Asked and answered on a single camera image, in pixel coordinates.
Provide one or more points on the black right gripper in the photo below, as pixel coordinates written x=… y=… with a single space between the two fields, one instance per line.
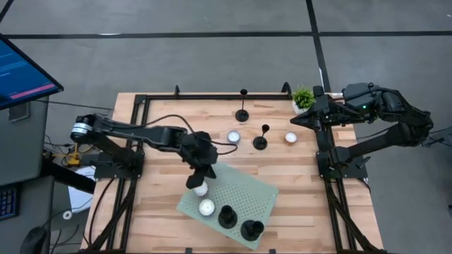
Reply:
x=322 y=113

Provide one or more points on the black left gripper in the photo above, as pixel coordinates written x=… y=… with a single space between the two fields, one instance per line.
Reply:
x=199 y=153

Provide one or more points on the orange patterned candle tin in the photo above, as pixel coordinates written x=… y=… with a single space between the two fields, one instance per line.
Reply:
x=290 y=137

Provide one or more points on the white chess piece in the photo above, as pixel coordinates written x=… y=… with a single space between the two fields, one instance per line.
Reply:
x=206 y=207

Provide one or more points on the black chess piece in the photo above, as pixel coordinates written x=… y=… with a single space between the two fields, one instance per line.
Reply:
x=227 y=217
x=252 y=230

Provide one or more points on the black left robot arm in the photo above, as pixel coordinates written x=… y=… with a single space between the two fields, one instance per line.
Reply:
x=141 y=134

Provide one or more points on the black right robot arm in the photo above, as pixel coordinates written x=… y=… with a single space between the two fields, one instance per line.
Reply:
x=388 y=141

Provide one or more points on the green plant in white pot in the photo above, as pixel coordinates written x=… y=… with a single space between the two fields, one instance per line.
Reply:
x=303 y=98

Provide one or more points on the green perforated metal shelf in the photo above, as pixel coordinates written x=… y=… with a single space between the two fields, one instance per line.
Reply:
x=243 y=197

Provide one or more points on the white paper sheet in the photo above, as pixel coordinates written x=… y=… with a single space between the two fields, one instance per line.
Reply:
x=79 y=194

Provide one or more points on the yellow clamp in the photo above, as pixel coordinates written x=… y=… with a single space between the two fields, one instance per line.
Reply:
x=73 y=157

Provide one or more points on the white tape roll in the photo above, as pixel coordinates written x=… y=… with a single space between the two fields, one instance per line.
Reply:
x=67 y=214

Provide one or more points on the black computer mouse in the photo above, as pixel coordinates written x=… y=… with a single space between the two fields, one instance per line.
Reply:
x=33 y=241

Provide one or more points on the grey desk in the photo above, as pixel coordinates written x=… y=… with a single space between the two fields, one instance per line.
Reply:
x=21 y=148

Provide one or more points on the backlit keyboard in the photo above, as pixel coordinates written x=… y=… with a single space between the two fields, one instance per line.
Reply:
x=7 y=202

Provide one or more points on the blue screen monitor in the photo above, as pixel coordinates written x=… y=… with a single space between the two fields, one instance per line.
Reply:
x=21 y=74

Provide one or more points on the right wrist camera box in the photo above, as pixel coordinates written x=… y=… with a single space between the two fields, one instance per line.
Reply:
x=319 y=91

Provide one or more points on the black aluminium table frame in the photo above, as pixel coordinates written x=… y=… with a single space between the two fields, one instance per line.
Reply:
x=212 y=96

